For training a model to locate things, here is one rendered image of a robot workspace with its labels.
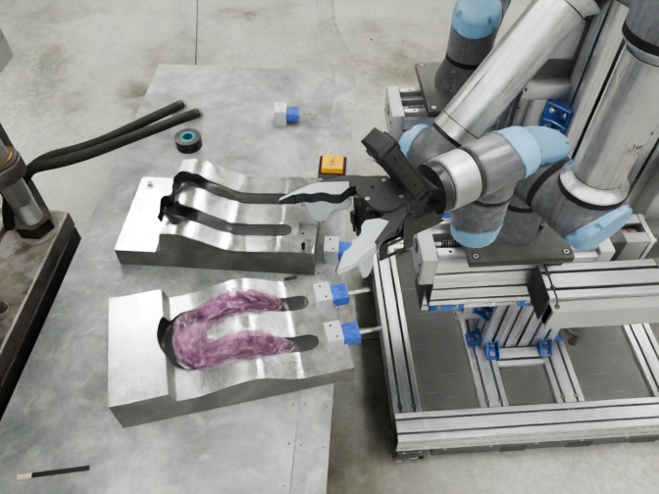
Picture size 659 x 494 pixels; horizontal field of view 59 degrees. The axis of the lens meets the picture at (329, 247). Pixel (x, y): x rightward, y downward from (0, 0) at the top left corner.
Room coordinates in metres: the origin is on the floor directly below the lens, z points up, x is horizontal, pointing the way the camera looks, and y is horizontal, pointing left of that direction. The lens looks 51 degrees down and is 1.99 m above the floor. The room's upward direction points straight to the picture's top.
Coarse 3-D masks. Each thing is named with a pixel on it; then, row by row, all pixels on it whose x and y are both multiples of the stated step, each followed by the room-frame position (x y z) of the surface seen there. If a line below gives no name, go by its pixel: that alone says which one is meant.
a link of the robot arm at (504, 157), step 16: (512, 128) 0.63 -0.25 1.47; (480, 144) 0.59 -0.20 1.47; (496, 144) 0.59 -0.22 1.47; (512, 144) 0.59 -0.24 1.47; (528, 144) 0.60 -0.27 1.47; (480, 160) 0.56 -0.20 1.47; (496, 160) 0.57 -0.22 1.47; (512, 160) 0.58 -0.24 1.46; (528, 160) 0.58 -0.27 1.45; (496, 176) 0.55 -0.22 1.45; (512, 176) 0.57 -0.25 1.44; (496, 192) 0.56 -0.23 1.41; (512, 192) 0.58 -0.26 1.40
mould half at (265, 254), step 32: (192, 160) 1.15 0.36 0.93; (160, 192) 1.10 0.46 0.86; (192, 192) 1.03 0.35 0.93; (256, 192) 1.08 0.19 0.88; (288, 192) 1.07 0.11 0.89; (128, 224) 0.99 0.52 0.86; (160, 224) 0.99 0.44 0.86; (192, 224) 0.93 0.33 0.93; (288, 224) 0.96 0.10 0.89; (128, 256) 0.90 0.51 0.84; (160, 256) 0.90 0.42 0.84; (192, 256) 0.89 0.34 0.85; (224, 256) 0.89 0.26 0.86; (256, 256) 0.88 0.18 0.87; (288, 256) 0.87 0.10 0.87
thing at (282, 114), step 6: (276, 102) 1.51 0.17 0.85; (282, 102) 1.50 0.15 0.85; (276, 108) 1.48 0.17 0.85; (282, 108) 1.48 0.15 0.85; (288, 108) 1.49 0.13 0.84; (294, 108) 1.49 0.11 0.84; (276, 114) 1.46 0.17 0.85; (282, 114) 1.46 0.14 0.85; (288, 114) 1.46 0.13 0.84; (294, 114) 1.46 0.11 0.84; (300, 114) 1.48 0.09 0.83; (306, 114) 1.48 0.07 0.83; (312, 114) 1.48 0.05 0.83; (276, 120) 1.46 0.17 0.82; (282, 120) 1.46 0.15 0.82; (288, 120) 1.46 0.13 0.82; (294, 120) 1.46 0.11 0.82
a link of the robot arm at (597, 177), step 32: (640, 0) 0.72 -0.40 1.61; (640, 32) 0.70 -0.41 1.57; (640, 64) 0.70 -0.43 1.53; (608, 96) 0.72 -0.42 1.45; (640, 96) 0.69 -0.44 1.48; (608, 128) 0.70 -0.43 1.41; (640, 128) 0.68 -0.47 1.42; (576, 160) 0.74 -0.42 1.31; (608, 160) 0.69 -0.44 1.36; (544, 192) 0.74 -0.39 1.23; (576, 192) 0.69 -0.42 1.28; (608, 192) 0.68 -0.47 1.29; (576, 224) 0.67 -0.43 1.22; (608, 224) 0.65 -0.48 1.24
